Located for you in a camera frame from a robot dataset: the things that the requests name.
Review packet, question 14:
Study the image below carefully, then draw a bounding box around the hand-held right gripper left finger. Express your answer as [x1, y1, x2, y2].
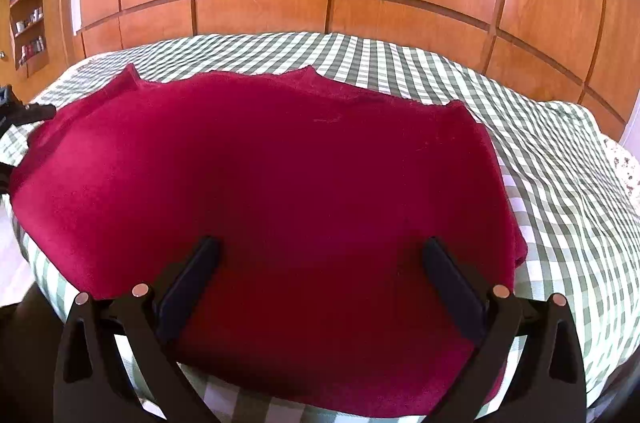
[52, 235, 222, 423]

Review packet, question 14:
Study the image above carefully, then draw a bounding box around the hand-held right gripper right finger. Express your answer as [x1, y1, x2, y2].
[421, 237, 587, 423]

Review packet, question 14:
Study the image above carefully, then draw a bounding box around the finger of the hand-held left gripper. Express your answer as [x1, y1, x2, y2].
[0, 87, 57, 127]

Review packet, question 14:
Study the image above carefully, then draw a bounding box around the dark red knit sweater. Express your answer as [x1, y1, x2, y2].
[9, 64, 529, 420]

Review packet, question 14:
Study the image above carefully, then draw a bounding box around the row of small bottles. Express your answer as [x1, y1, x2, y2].
[12, 0, 47, 62]

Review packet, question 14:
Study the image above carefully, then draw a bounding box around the green white checked blanket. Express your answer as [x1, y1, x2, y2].
[0, 32, 640, 423]

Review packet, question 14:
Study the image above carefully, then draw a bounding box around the floral bedspread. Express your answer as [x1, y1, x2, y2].
[602, 137, 640, 206]

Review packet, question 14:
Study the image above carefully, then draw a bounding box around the wooden wall shelf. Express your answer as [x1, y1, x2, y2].
[8, 0, 53, 78]

